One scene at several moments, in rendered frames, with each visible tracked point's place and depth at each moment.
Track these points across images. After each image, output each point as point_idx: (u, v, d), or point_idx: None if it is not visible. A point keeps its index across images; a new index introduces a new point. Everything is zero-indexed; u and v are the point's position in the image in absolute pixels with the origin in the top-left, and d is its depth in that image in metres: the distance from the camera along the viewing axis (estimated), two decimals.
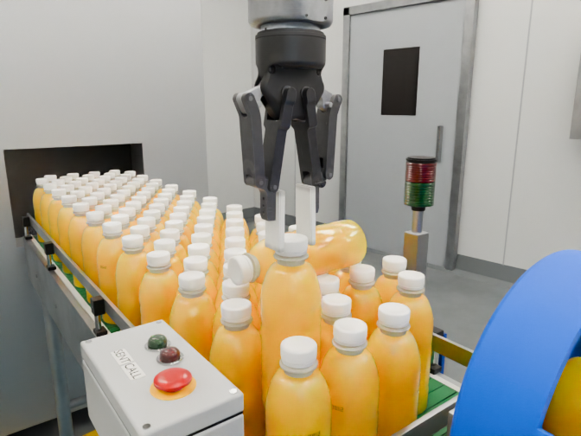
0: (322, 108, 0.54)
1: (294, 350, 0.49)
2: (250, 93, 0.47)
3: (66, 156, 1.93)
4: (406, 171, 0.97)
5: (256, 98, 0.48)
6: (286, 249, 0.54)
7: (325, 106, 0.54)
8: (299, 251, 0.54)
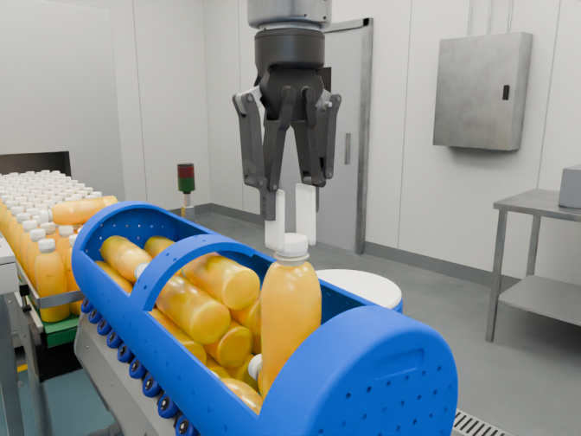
0: (321, 108, 0.54)
1: (41, 242, 1.24)
2: (249, 93, 0.47)
3: (13, 160, 2.68)
4: (176, 171, 1.72)
5: (255, 98, 0.48)
6: (286, 249, 0.54)
7: (324, 106, 0.54)
8: (299, 251, 0.54)
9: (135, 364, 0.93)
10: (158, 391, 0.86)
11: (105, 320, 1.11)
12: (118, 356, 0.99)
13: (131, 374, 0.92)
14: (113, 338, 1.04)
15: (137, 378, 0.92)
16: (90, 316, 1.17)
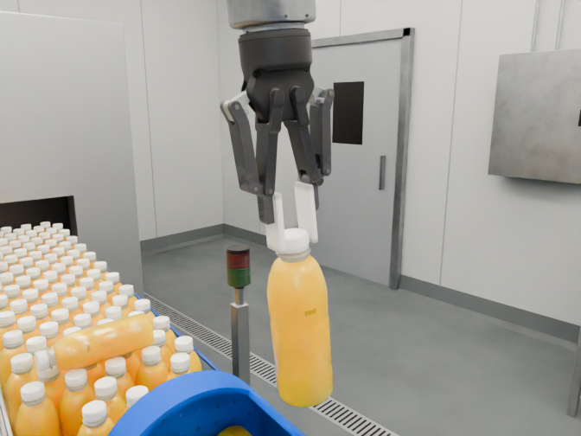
0: (314, 105, 0.53)
1: (287, 237, 0.54)
2: (236, 102, 0.46)
3: (6, 207, 2.21)
4: (226, 259, 1.25)
5: (243, 105, 0.48)
6: None
7: (317, 102, 0.53)
8: None
9: None
10: None
11: None
12: None
13: None
14: None
15: None
16: None
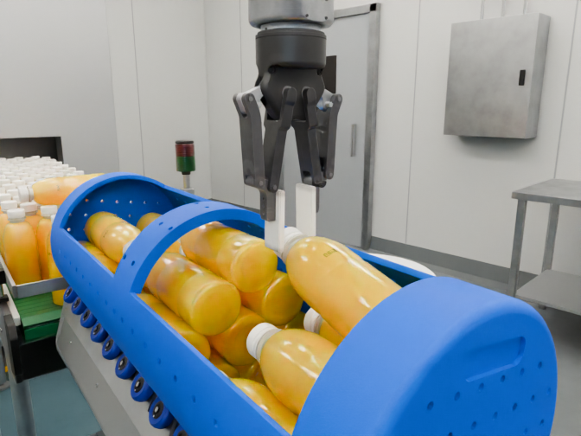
0: (322, 108, 0.54)
1: None
2: (250, 93, 0.47)
3: (1, 145, 2.52)
4: (175, 149, 1.56)
5: (256, 98, 0.48)
6: (252, 336, 0.50)
7: (325, 106, 0.54)
8: (264, 328, 0.50)
9: (122, 362, 0.76)
10: (150, 395, 0.70)
11: (89, 310, 0.94)
12: (102, 352, 0.83)
13: (118, 373, 0.76)
14: (98, 331, 0.88)
15: (124, 378, 0.76)
16: (73, 305, 1.01)
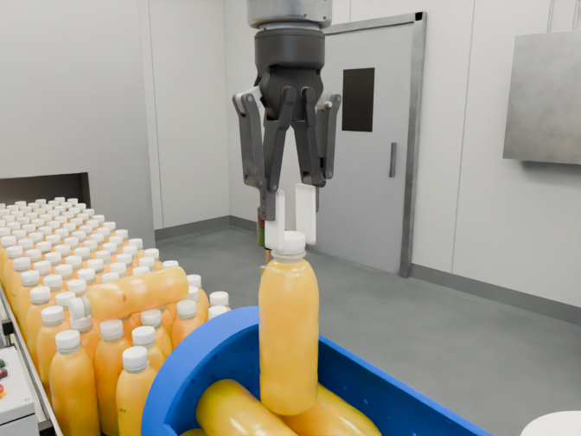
0: (321, 108, 0.54)
1: None
2: (249, 93, 0.47)
3: (19, 183, 2.16)
4: (257, 218, 1.21)
5: (255, 98, 0.48)
6: None
7: (324, 106, 0.54)
8: None
9: None
10: None
11: None
12: None
13: None
14: None
15: None
16: None
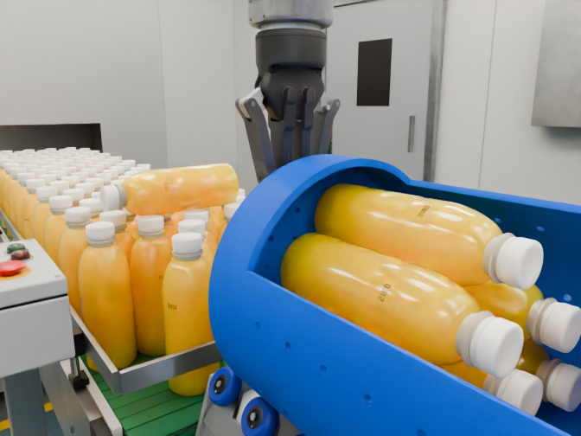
0: (259, 111, 0.50)
1: None
2: None
3: (26, 135, 2.01)
4: None
5: (319, 101, 0.55)
6: None
7: (255, 109, 0.50)
8: None
9: None
10: None
11: None
12: None
13: None
14: None
15: None
16: (245, 426, 0.50)
